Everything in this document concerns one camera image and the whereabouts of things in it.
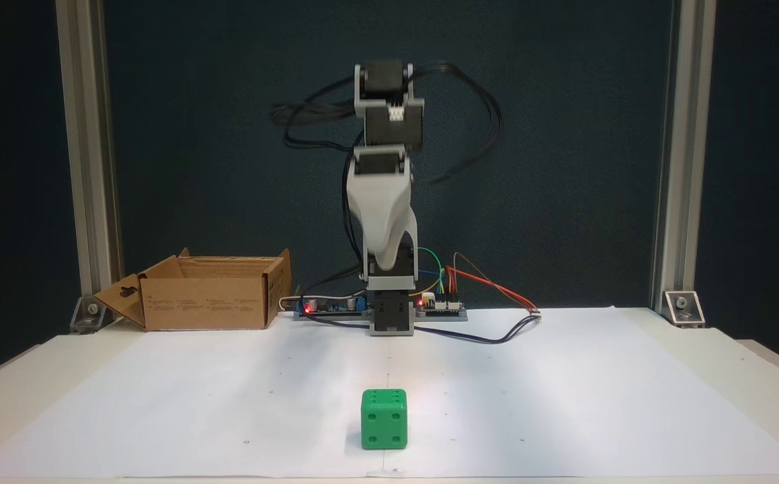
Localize green dice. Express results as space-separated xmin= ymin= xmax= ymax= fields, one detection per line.
xmin=361 ymin=388 xmax=408 ymax=450

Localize blue power converter board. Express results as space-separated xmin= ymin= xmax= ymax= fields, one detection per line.
xmin=295 ymin=298 xmax=368 ymax=317

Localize black motor cable loop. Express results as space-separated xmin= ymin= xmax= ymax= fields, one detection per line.
xmin=408 ymin=62 xmax=504 ymax=186

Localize aluminium corner bracket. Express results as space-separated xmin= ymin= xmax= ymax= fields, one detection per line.
xmin=70 ymin=296 xmax=126 ymax=333
xmin=663 ymin=290 xmax=706 ymax=329

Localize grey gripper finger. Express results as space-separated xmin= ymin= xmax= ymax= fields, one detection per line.
xmin=349 ymin=202 xmax=409 ymax=271

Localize black motor cable bundle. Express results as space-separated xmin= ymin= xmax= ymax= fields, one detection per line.
xmin=270 ymin=75 xmax=366 ymax=283

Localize aluminium frame post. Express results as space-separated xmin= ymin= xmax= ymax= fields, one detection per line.
xmin=55 ymin=0 xmax=123 ymax=317
xmin=650 ymin=0 xmax=717 ymax=315

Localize coloured jumper wires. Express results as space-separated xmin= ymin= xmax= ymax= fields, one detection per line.
xmin=416 ymin=247 xmax=461 ymax=300

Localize brown cardboard box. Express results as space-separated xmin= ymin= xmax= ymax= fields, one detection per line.
xmin=93 ymin=249 xmax=293 ymax=331

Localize large white paper sheet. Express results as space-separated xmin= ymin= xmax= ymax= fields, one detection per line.
xmin=0 ymin=306 xmax=779 ymax=479

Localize red and orange wire bundle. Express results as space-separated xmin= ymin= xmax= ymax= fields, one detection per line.
xmin=446 ymin=266 xmax=542 ymax=315

